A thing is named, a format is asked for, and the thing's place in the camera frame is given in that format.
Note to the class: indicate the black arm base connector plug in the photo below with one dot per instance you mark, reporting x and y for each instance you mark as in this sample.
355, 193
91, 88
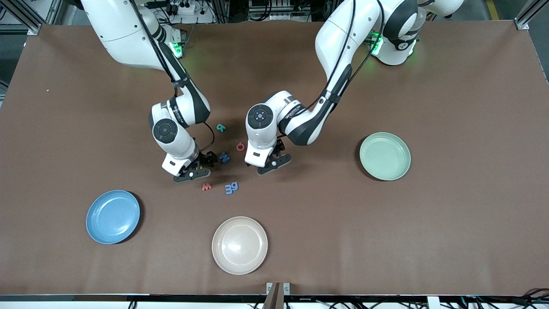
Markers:
379, 48
183, 40

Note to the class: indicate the aluminium frame profile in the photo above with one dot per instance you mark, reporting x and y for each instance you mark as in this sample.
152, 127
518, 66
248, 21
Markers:
32, 26
525, 19

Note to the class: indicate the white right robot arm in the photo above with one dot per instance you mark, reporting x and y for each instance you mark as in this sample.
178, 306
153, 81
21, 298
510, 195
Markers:
128, 38

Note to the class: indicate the green plate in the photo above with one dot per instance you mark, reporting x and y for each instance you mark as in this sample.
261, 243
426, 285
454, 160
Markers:
385, 156

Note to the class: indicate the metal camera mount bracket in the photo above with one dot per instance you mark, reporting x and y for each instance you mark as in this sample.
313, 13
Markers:
274, 298

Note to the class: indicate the brown table cover sheet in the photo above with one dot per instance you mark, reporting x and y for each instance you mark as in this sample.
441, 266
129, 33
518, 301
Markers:
300, 214

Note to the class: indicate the red foam letter w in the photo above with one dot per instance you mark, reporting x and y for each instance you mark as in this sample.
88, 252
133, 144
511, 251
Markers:
206, 187

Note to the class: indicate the blue foam letter M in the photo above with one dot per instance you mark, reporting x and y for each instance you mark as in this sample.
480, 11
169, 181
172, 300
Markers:
224, 157

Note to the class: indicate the beige plate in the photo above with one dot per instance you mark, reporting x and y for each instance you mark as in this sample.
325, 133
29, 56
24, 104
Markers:
239, 245

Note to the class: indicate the teal foam letter R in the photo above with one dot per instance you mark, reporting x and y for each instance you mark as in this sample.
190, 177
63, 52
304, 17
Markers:
221, 127

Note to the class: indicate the red foam letter Q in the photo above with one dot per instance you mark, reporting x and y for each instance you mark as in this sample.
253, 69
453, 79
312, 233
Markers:
237, 147

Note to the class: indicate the blue plate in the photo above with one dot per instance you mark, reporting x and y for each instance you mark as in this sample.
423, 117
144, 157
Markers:
113, 217

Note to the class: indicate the long white power strip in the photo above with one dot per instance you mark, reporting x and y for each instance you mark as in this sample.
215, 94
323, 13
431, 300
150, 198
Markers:
279, 17

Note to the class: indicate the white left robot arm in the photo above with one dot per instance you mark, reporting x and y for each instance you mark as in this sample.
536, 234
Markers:
339, 38

